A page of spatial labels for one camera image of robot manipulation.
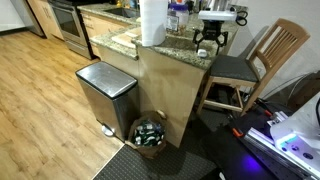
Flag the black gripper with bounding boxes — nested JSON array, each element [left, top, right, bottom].
[[192, 20, 229, 56]]

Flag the clear jar purple lid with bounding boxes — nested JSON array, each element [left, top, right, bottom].
[[166, 3, 190, 36]]

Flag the wooden chair grey cushion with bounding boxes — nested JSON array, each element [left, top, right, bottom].
[[195, 18, 311, 117]]

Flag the white paper towel roll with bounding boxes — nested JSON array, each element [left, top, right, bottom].
[[139, 0, 169, 47]]

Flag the granite kitchen counter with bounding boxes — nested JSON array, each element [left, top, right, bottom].
[[96, 44, 206, 149]]

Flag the bamboo cutting board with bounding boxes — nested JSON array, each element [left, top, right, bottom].
[[111, 26, 143, 49]]

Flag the steel kitchen sink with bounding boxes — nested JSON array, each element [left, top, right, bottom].
[[103, 6, 141, 19]]

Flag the brown paper bag with cans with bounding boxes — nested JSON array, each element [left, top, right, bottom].
[[124, 109, 168, 159]]

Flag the steel pedal trash can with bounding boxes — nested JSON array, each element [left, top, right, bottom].
[[75, 60, 140, 142]]

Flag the aluminium robot mounting platform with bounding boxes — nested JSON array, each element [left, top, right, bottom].
[[229, 109, 320, 180]]

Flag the dark dotted floor mat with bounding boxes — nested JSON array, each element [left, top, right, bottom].
[[91, 99, 301, 180]]

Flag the steel oven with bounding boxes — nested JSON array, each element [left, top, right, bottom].
[[48, 0, 93, 60]]

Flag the beige base cabinets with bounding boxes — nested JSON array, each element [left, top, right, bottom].
[[26, 0, 64, 41]]

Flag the steel refrigerator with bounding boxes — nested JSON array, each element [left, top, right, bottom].
[[9, 0, 46, 38]]

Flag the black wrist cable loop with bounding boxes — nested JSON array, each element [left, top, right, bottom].
[[234, 9, 249, 27]]

